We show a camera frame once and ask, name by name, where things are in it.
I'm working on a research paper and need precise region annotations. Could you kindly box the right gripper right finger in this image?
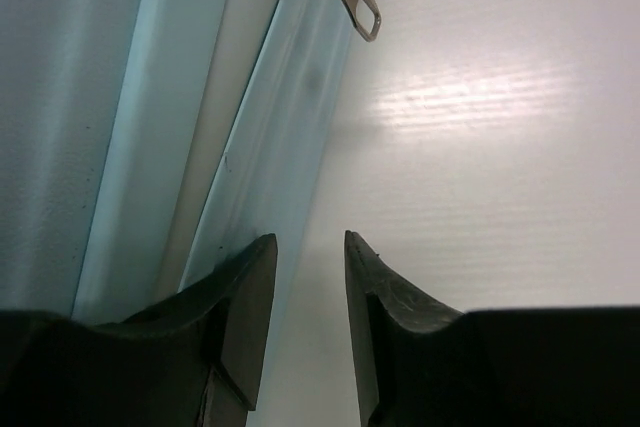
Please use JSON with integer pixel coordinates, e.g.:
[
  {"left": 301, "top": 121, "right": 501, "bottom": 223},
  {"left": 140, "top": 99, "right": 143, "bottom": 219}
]
[{"left": 344, "top": 231, "right": 639, "bottom": 426}]

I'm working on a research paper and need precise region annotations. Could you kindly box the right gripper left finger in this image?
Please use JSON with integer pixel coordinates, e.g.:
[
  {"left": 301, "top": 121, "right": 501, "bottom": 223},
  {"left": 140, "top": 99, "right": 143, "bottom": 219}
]
[{"left": 1, "top": 234, "right": 278, "bottom": 426}]

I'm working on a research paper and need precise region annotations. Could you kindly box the light blue hard-shell suitcase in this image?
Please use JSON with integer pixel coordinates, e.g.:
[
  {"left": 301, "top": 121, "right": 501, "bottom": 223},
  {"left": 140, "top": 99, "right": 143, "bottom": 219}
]
[{"left": 1, "top": 0, "right": 367, "bottom": 407}]

